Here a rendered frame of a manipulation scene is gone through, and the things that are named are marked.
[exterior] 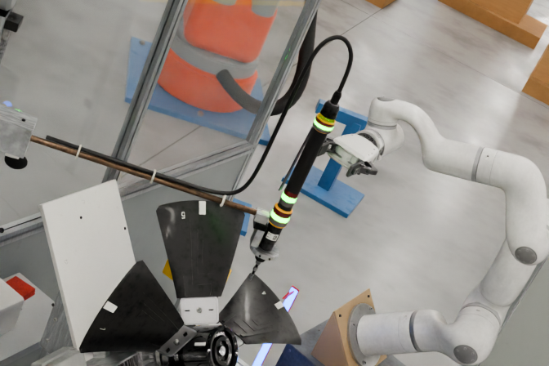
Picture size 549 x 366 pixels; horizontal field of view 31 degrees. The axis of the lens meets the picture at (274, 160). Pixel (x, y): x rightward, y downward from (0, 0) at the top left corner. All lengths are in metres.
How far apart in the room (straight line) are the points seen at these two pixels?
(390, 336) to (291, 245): 2.45
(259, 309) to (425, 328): 0.52
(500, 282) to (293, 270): 2.55
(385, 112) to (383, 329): 0.70
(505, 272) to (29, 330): 1.26
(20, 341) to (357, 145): 1.02
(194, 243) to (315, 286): 2.73
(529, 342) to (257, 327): 1.82
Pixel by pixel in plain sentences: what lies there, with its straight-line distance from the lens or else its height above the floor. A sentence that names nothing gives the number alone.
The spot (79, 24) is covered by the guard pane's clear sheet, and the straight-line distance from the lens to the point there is 2.52.
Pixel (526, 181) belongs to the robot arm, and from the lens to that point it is 2.44.
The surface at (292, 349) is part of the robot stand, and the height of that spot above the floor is 0.92.
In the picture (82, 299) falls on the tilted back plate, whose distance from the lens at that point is 2.36.
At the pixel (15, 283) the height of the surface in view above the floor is 0.88.
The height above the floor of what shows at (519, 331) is 0.72.
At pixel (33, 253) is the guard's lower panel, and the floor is 0.87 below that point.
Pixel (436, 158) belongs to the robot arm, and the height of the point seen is 1.71.
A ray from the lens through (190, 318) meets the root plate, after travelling 2.34.
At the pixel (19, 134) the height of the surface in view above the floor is 1.56.
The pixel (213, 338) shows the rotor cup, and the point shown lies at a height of 1.25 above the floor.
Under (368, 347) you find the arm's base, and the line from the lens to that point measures 2.91.
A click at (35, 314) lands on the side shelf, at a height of 0.86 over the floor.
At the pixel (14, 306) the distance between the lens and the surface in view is 2.63.
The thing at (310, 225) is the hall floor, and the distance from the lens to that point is 5.51.
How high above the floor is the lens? 2.60
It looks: 26 degrees down
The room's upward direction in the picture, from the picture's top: 24 degrees clockwise
